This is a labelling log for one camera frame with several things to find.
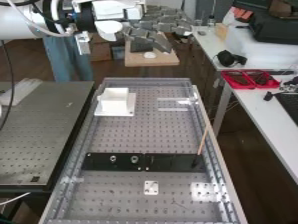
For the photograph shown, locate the small white box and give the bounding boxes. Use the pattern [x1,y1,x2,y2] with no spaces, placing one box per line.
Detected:
[93,87,137,118]

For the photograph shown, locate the clear box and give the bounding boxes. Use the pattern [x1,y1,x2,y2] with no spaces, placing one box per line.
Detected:
[39,77,250,224]

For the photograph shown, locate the thin stick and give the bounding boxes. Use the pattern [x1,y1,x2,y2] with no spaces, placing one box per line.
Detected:
[192,124,211,168]

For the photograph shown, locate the black plate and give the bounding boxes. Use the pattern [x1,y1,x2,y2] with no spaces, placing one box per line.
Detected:
[80,152,208,174]

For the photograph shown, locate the cardboard box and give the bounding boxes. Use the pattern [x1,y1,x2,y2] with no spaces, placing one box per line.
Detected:
[91,33,112,63]

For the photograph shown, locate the red tray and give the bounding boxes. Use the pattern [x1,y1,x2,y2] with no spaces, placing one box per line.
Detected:
[220,69,257,90]
[245,69,282,89]

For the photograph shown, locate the small square metal plate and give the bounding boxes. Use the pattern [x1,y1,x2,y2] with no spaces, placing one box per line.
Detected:
[143,180,160,198]

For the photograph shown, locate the black headphones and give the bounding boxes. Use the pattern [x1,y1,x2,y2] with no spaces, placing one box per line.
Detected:
[216,49,249,67]

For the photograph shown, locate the person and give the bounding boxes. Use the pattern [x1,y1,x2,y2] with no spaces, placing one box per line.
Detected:
[43,33,96,84]

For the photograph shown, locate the white desk with keyboard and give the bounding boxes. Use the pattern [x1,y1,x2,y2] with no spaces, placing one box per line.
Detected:
[212,71,298,186]

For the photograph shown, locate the small wooden box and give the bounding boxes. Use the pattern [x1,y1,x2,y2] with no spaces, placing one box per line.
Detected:
[215,23,230,41]

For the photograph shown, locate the white desk with headphones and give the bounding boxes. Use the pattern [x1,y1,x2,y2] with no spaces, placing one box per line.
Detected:
[191,24,298,72]

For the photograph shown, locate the black keyboard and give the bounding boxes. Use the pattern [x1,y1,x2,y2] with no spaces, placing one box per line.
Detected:
[274,92,298,126]

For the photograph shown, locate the black case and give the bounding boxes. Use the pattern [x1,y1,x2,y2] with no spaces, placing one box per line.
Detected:
[248,0,298,46]

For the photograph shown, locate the white cable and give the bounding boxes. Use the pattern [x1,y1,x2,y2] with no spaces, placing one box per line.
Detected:
[4,0,75,38]
[0,191,32,206]

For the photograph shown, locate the black cable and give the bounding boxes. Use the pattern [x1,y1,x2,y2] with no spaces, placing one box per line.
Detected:
[0,39,18,131]

